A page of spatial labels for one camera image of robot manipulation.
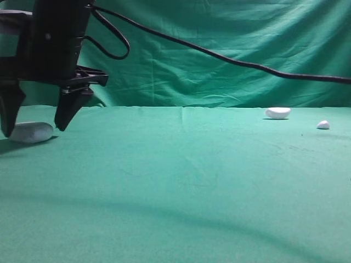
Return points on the green tablecloth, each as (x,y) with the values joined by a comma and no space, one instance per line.
(180,184)

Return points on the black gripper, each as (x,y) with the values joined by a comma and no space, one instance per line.
(50,41)

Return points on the green backdrop curtain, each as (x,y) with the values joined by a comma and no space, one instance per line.
(180,53)

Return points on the white earphone case lid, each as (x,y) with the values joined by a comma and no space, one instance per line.
(278,112)

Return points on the white earbud far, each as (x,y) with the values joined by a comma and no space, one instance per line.
(324,125)

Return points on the white earphone case body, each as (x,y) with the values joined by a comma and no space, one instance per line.
(31,132)

